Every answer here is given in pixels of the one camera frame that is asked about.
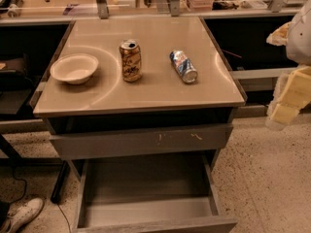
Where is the gold soda can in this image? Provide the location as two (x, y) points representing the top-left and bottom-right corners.
(120, 39), (142, 83)

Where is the blue silver redbull can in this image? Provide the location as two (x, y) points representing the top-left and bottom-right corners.
(169, 50), (198, 83)

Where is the white sneaker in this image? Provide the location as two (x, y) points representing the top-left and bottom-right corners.
(0, 198), (45, 233)

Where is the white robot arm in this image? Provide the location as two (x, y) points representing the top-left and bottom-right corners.
(266, 0), (311, 130)

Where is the grey drawer cabinet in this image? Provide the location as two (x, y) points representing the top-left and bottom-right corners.
(32, 16), (248, 233)

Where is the white paper bowl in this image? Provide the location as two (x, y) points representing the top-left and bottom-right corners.
(50, 53), (99, 84)

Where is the black floor cable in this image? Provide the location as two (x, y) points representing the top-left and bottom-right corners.
(8, 165), (28, 206)

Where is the open middle drawer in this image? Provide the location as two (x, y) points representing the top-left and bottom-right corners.
(73, 153), (237, 233)

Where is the black tool on bench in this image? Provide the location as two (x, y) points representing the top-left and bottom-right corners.
(0, 0), (23, 17)

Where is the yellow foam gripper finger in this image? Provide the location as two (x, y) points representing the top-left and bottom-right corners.
(265, 65), (311, 130)

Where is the closed top drawer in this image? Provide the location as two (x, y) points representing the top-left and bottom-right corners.
(51, 123), (233, 160)

